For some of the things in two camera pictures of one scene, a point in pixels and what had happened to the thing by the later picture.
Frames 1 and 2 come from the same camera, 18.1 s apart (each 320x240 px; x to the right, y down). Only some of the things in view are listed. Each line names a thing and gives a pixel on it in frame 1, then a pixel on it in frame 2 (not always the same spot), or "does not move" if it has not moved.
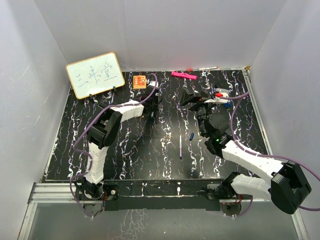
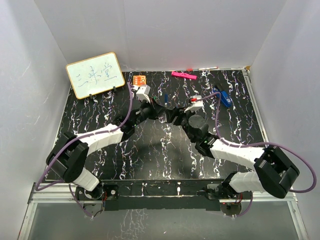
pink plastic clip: x=183 y=75 does not move
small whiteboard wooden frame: x=95 y=75 does not move
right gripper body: x=204 y=111 to x=184 y=117
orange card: x=139 y=82 does not move
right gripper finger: x=196 y=107 to x=172 y=119
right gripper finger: x=189 y=98 to x=172 y=113
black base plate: x=157 y=194 does not move
